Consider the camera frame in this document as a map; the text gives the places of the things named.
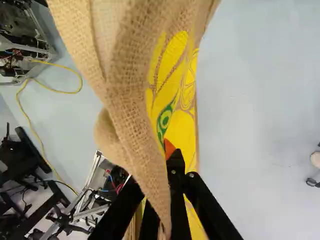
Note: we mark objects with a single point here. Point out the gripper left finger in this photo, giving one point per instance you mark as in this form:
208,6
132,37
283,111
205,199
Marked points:
120,212

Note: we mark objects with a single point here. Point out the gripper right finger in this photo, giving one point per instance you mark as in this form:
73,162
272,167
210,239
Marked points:
175,170

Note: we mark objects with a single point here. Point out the burlap bag with yellow print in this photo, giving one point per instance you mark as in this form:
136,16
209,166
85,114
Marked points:
120,75

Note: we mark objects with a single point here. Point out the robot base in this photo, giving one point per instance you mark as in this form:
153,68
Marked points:
98,172

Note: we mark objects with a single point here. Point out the grey chair caster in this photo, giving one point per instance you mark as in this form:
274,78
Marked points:
313,182

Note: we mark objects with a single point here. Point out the person's legs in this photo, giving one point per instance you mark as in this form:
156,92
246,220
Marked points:
316,158

